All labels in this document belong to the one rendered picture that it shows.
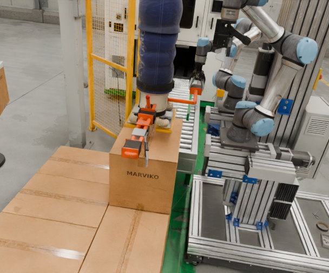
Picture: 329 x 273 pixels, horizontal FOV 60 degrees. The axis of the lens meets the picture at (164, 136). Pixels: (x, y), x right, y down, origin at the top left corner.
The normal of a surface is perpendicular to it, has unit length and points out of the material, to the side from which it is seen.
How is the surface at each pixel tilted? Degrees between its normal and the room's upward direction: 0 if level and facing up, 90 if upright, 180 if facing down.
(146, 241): 0
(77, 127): 90
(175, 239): 0
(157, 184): 90
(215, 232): 0
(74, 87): 92
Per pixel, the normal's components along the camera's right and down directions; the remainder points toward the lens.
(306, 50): 0.36, 0.36
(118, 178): -0.11, 0.47
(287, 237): 0.09, -0.87
